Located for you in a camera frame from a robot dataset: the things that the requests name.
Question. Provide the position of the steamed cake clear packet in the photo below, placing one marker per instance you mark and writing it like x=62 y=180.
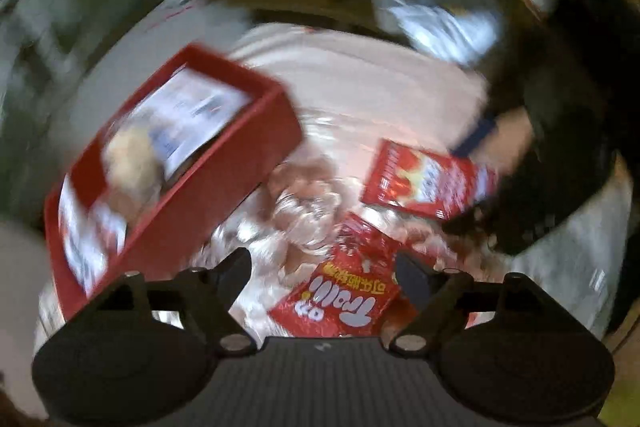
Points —
x=131 y=165

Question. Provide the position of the red Trolli candy packet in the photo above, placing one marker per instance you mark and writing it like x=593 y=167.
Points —
x=348 y=293

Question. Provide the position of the white noodle snack bag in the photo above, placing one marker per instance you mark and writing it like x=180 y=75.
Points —
x=91 y=237

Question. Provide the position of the floral silver tablecloth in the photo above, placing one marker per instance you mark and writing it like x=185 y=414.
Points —
x=321 y=153

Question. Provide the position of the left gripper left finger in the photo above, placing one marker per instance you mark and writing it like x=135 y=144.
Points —
x=208 y=295

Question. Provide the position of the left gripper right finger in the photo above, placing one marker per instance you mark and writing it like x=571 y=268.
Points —
x=438 y=298

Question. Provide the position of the white bread bag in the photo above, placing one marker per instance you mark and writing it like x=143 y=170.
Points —
x=186 y=112

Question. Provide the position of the red cardboard box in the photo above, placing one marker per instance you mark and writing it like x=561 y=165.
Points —
x=202 y=188

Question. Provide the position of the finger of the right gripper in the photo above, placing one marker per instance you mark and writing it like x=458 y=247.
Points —
x=472 y=140

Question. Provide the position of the red green label packet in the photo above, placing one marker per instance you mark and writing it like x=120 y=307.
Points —
x=424 y=183

